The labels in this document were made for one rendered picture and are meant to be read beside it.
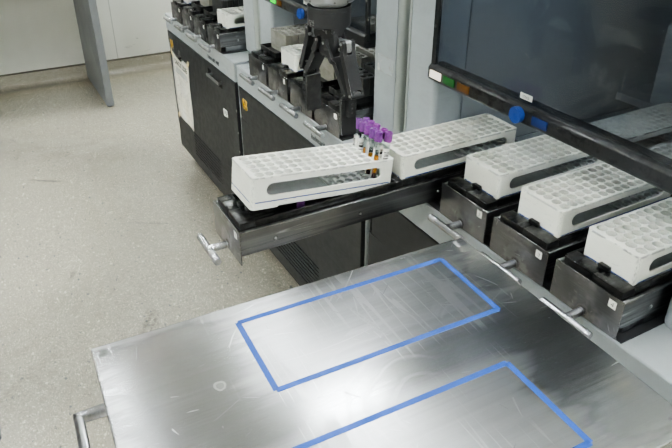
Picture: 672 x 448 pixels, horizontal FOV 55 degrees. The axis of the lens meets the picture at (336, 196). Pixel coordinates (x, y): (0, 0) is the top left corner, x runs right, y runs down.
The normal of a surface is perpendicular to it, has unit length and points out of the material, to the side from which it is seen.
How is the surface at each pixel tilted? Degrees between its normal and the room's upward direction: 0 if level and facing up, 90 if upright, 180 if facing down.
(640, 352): 0
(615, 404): 0
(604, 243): 90
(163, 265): 0
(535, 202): 90
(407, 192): 90
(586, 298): 90
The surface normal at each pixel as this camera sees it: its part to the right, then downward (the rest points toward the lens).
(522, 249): -0.87, 0.23
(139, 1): 0.48, 0.42
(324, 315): 0.00, -0.88
